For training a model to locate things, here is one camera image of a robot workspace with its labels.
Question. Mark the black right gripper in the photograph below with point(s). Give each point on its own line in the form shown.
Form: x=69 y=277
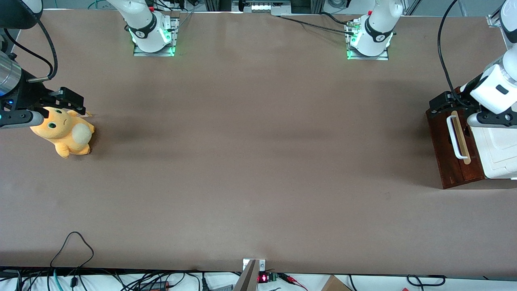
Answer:
x=29 y=93

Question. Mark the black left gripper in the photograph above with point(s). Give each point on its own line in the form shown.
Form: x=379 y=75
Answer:
x=445 y=101

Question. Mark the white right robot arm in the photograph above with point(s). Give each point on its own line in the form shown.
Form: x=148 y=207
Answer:
x=145 y=24

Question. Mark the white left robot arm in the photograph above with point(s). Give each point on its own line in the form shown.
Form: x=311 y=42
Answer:
x=379 y=24

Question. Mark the dark wood drawer cabinet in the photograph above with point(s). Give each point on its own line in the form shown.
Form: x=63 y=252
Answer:
x=464 y=184

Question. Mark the orange plush toy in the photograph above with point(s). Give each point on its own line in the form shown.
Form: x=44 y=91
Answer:
x=66 y=135

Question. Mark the white plastic board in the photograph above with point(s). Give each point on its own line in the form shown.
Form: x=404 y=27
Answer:
x=501 y=153

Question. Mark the black power adapter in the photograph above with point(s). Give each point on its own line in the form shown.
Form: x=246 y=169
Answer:
x=155 y=286

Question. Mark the brown cardboard piece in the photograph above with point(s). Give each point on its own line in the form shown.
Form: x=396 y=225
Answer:
x=335 y=283

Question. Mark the red clip lead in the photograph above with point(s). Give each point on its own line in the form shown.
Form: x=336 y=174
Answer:
x=293 y=281

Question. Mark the circuit board with red display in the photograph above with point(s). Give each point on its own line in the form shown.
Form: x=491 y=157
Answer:
x=267 y=277

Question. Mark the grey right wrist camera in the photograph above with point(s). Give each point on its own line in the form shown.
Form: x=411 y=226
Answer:
x=20 y=119

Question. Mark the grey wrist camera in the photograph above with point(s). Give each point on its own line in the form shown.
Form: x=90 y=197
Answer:
x=20 y=119
x=494 y=120

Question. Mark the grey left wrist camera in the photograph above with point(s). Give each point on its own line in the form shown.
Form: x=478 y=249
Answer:
x=494 y=120

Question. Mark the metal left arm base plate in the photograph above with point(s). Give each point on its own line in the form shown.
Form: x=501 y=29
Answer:
x=383 y=56

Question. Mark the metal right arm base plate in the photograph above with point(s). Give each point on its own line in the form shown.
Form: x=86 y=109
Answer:
x=139 y=51

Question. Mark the small aluminium corner bracket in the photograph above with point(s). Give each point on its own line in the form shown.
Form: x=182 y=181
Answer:
x=494 y=21

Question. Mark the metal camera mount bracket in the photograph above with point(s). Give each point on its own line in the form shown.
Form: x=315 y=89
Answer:
x=250 y=275

